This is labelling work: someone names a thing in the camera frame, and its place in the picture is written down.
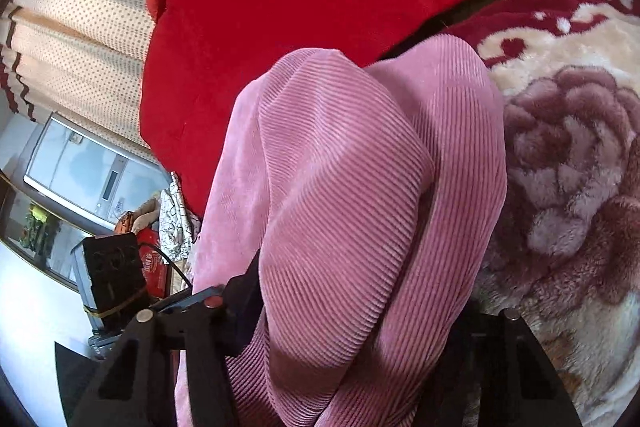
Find display cabinet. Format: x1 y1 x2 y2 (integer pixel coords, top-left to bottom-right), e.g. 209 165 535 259
0 172 86 293

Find pink corduroy jacket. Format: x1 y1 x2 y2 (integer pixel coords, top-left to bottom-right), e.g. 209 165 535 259
175 34 508 427

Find white black patterned cloth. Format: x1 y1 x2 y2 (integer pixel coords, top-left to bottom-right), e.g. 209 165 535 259
157 172 203 260

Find beige coat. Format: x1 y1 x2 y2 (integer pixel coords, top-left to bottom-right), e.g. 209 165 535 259
132 189 163 230

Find red box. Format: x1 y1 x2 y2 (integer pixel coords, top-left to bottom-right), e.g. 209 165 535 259
135 227 173 300

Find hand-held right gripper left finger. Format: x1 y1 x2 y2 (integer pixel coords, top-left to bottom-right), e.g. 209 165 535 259
70 249 266 427

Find beige dotted curtain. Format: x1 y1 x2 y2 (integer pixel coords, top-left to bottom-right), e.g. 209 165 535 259
0 0 176 158

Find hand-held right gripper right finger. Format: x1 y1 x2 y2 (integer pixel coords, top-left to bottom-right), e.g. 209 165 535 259
435 302 583 427

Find black cable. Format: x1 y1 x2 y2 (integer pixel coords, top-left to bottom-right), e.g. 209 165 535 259
142 244 193 289

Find orange black patterned cloth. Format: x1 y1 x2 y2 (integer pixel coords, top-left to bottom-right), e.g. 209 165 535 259
114 211 138 235

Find floral plush blanket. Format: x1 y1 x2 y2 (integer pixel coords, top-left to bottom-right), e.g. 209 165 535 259
440 0 640 427

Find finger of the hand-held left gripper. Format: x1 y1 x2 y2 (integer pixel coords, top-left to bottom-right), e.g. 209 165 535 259
150 285 226 314

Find standing air conditioner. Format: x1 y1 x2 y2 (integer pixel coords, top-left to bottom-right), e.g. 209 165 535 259
22 114 173 233

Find red blanket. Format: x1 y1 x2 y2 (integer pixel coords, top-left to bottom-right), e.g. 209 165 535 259
140 0 573 215

